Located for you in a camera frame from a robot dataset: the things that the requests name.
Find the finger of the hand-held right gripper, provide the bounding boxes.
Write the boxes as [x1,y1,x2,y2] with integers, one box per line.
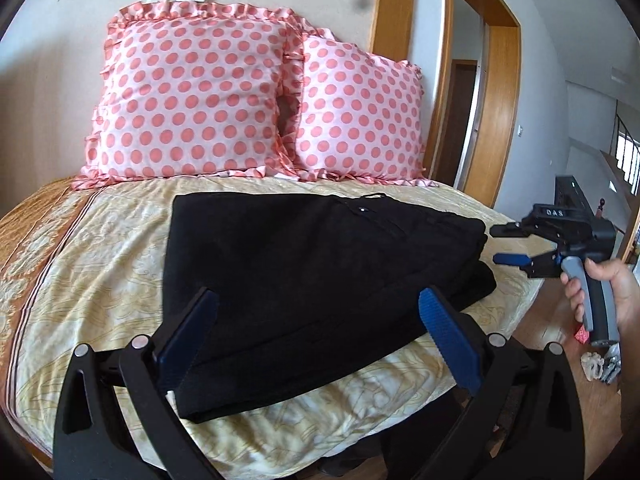
[489,221,532,241]
[492,252,534,267]

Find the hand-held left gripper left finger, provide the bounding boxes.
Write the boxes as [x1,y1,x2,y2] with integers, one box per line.
[52,286,241,480]

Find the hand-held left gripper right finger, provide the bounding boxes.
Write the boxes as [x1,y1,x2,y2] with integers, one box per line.
[415,285,587,480]

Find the black pants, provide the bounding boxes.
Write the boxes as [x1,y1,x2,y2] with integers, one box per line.
[164,191,497,423]

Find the person's right forearm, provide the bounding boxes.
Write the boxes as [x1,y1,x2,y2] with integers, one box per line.
[616,266,640,466]

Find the person's right hand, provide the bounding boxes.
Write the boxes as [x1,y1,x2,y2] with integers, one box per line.
[560,259,637,346]

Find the stair railing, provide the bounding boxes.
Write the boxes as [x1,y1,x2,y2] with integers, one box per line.
[600,110,640,196]

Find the yellow floral bedspread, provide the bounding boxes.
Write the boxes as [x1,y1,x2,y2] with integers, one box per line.
[0,175,546,471]

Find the brown wooden door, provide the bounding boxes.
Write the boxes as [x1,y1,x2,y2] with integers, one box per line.
[442,59,479,192]

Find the white crumpled object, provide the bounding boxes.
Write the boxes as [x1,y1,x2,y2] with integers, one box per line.
[581,352,607,384]

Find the small pink polka dot pillow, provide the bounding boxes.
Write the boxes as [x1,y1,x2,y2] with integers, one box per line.
[287,29,438,188]

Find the large pink polka dot pillow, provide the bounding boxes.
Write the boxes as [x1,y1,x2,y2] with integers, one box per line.
[71,1,306,191]

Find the wooden door frame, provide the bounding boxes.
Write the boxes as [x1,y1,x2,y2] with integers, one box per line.
[370,0,522,208]

